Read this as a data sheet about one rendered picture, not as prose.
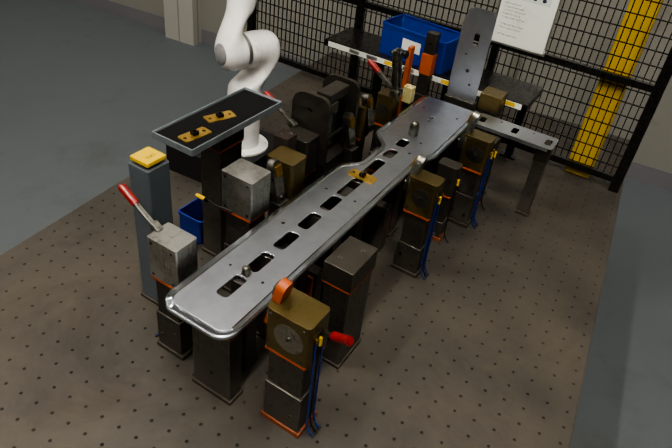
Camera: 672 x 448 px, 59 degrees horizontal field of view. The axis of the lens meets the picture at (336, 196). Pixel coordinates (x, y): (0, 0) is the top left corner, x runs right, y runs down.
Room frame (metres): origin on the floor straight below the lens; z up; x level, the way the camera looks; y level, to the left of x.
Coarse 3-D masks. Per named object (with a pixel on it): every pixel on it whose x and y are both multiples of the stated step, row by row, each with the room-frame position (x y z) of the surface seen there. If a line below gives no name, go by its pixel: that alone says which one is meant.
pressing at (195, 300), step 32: (384, 128) 1.76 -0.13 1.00; (448, 128) 1.83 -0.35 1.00; (384, 160) 1.56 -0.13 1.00; (320, 192) 1.35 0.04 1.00; (352, 192) 1.37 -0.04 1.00; (384, 192) 1.39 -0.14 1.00; (288, 224) 1.19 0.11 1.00; (320, 224) 1.20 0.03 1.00; (352, 224) 1.23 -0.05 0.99; (224, 256) 1.03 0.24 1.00; (256, 256) 1.05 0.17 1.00; (288, 256) 1.06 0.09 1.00; (320, 256) 1.09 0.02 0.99; (192, 288) 0.92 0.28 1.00; (256, 288) 0.94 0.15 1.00; (192, 320) 0.83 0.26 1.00; (224, 320) 0.84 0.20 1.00
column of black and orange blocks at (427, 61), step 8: (432, 32) 2.20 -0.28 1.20; (432, 40) 2.19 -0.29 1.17; (424, 48) 2.20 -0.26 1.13; (432, 48) 2.19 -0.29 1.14; (424, 56) 2.20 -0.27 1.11; (432, 56) 2.18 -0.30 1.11; (424, 64) 2.19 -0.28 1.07; (432, 64) 2.18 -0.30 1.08; (424, 72) 2.19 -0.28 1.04; (432, 72) 2.20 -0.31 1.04; (424, 80) 2.19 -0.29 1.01; (416, 88) 2.20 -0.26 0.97; (424, 88) 2.19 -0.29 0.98; (416, 96) 2.20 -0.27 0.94
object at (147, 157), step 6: (144, 150) 1.20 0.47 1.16; (150, 150) 1.20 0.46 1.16; (156, 150) 1.20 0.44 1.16; (132, 156) 1.16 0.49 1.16; (138, 156) 1.17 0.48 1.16; (144, 156) 1.17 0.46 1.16; (150, 156) 1.17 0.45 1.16; (156, 156) 1.18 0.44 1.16; (162, 156) 1.18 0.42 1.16; (138, 162) 1.15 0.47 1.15; (144, 162) 1.15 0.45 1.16; (150, 162) 1.15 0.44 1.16; (156, 162) 1.16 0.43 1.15
